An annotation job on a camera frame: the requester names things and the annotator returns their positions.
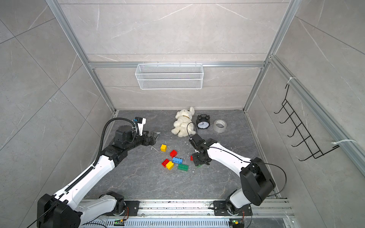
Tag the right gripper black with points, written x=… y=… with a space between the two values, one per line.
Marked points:
x=196 y=161

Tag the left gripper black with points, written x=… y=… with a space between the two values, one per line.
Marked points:
x=146 y=143

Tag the yellow square lego brick top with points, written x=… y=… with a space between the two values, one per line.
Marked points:
x=163 y=148

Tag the yellow square lego brick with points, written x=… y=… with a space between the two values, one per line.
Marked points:
x=163 y=148
x=170 y=165

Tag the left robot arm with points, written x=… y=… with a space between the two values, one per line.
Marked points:
x=64 y=208

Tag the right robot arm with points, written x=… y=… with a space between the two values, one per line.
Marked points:
x=255 y=178

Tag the dark green long lego brick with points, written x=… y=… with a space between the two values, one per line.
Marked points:
x=183 y=167

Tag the blue long lego brick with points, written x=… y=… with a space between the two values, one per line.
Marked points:
x=177 y=160

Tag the red square lego brick top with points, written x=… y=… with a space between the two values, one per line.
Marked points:
x=173 y=153

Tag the red square lego brick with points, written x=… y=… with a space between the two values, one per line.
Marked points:
x=165 y=162
x=173 y=153

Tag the red square lego brick bottom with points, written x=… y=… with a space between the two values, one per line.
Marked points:
x=165 y=162

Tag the yellow square lego brick bottom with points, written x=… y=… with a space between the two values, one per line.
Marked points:
x=170 y=165

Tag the white plush dog toy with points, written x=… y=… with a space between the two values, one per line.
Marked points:
x=183 y=126

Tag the clear tape roll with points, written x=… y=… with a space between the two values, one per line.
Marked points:
x=219 y=126

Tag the black alarm clock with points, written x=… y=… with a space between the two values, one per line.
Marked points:
x=203 y=121

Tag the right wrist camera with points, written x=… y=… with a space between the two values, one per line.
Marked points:
x=196 y=141

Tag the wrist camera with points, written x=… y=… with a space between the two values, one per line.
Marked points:
x=140 y=122
x=196 y=141

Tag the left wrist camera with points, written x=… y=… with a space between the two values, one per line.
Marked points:
x=140 y=122

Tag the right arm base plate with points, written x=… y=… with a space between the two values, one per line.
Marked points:
x=220 y=209

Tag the white wire mesh basket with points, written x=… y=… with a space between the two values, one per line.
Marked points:
x=169 y=76

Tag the aluminium mounting rail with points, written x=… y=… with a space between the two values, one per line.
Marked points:
x=194 y=208

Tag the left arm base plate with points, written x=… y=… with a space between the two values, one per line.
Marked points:
x=132 y=205

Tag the black wire hook rack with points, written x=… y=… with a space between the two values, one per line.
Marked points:
x=300 y=129

